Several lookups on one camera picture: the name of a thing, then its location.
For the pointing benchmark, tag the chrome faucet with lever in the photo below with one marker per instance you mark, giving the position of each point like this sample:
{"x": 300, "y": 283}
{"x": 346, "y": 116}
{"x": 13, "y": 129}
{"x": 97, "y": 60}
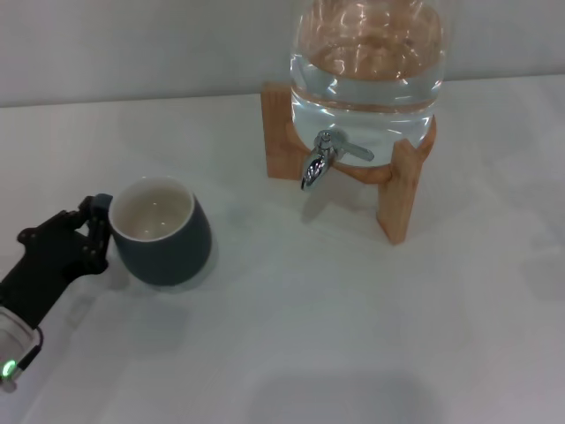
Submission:
{"x": 315, "y": 168}

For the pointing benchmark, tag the glass water dispenser jar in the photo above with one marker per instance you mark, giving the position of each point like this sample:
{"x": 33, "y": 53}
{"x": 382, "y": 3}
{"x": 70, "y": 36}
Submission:
{"x": 366, "y": 101}

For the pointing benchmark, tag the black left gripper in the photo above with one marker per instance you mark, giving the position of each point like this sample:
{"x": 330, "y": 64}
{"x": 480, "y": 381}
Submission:
{"x": 42, "y": 274}

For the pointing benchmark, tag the wooden dispenser stand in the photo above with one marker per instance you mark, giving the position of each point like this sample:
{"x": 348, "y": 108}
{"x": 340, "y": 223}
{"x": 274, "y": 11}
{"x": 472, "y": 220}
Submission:
{"x": 276, "y": 132}

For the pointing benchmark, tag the dark ceramic mug white inside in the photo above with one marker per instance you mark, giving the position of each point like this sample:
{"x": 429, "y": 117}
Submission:
{"x": 163, "y": 256}

